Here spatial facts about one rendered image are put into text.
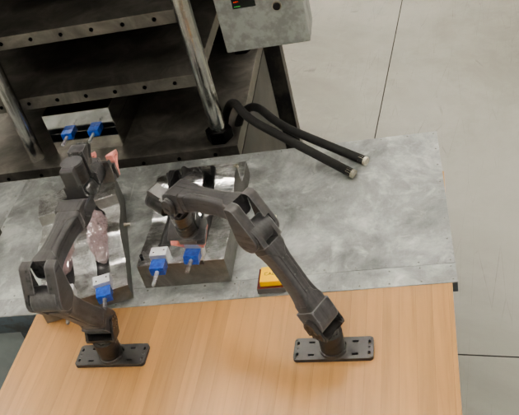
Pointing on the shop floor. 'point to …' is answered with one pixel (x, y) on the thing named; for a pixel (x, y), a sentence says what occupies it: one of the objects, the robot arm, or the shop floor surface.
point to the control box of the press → (268, 39)
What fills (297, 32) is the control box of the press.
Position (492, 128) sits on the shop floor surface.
